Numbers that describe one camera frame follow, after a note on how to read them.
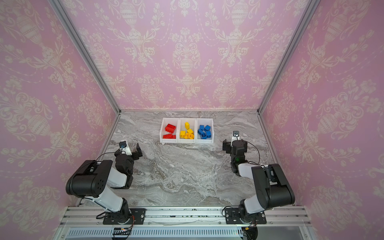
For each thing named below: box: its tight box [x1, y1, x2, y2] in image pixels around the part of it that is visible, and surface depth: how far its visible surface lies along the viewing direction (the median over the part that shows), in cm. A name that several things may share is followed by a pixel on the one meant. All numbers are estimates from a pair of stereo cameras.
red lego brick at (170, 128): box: [165, 123, 177, 134], surface depth 109 cm
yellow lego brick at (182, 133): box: [180, 130, 186, 138], surface depth 105 cm
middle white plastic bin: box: [177, 118, 197, 144], surface depth 105 cm
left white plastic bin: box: [159, 117, 179, 143], surface depth 103 cm
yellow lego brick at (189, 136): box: [184, 133, 195, 140], surface depth 104 cm
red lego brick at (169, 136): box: [162, 133, 176, 139], surface depth 105 cm
